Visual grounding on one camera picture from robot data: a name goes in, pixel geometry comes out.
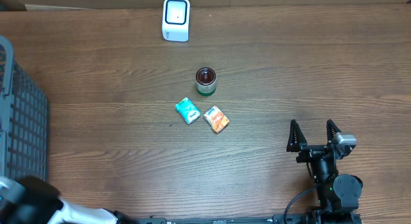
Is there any teal tissue pack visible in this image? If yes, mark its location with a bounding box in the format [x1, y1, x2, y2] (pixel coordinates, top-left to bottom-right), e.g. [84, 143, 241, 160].
[175, 97, 201, 125]

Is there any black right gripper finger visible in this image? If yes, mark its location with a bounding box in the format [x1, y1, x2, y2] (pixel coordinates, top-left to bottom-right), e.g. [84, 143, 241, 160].
[286, 119, 308, 152]
[326, 119, 341, 142]

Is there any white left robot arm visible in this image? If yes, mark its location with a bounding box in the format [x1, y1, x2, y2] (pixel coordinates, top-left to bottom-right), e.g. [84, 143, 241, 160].
[1, 176, 137, 224]

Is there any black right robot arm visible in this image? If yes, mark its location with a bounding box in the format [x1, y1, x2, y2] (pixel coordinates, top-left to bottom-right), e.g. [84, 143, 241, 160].
[283, 119, 363, 224]

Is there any dark grey plastic basket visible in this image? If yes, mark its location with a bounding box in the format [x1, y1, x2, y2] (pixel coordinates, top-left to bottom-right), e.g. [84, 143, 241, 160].
[1, 36, 49, 182]

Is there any jar with green lid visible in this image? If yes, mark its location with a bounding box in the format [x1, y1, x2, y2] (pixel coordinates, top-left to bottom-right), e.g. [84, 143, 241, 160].
[195, 67, 217, 96]

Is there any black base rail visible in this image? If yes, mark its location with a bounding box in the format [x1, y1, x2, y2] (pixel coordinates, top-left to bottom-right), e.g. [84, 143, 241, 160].
[134, 214, 309, 224]

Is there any white barcode scanner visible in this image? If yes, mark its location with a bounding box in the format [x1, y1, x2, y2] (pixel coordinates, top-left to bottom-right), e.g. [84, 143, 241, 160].
[162, 0, 191, 42]

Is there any orange tissue pack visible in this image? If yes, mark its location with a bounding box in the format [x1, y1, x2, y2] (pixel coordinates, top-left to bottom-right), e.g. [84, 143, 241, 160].
[204, 106, 230, 134]

